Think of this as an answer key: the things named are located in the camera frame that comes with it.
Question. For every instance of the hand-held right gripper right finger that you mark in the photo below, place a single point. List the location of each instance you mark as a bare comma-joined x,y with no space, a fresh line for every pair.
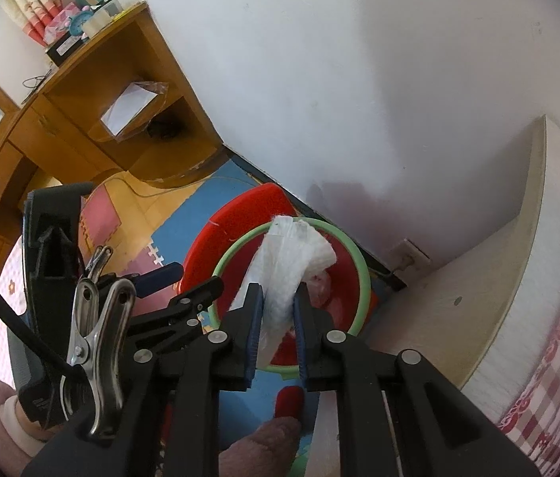
301,343

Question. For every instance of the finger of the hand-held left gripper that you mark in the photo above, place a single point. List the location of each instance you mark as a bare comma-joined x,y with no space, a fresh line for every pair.
185,308
161,276

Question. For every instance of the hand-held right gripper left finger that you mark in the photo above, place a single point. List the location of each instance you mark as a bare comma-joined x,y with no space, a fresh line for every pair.
255,338

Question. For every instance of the red bin with green rim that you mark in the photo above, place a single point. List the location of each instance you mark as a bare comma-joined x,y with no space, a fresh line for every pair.
240,228

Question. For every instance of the pink floral cloth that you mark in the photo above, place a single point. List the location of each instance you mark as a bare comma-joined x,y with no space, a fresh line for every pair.
9,288

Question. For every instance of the steel spring clamp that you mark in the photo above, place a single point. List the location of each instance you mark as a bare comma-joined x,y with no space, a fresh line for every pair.
97,261
106,328

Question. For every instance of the red fuzzy object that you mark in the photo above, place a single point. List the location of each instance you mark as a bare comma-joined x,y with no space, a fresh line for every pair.
287,402

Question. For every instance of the person's fuzzy pink clothing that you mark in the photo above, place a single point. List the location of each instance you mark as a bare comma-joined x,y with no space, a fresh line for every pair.
255,449

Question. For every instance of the wooden desk with shelves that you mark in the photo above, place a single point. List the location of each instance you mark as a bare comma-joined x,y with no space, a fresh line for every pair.
27,139

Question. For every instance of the clear bag with white paper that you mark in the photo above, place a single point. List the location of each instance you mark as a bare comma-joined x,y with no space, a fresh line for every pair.
128,107

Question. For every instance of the black box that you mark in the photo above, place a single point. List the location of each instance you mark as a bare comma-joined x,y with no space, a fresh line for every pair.
64,49

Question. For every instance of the blue alarm clock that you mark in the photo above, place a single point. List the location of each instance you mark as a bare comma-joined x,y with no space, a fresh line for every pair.
80,24

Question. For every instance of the heart patterned bed sheet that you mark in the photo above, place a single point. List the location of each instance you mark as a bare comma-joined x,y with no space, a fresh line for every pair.
558,357

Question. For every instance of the cream floral curtain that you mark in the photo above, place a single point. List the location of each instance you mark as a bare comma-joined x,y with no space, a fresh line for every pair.
27,0

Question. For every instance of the white wall socket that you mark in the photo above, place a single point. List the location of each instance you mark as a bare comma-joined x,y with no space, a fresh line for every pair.
411,254

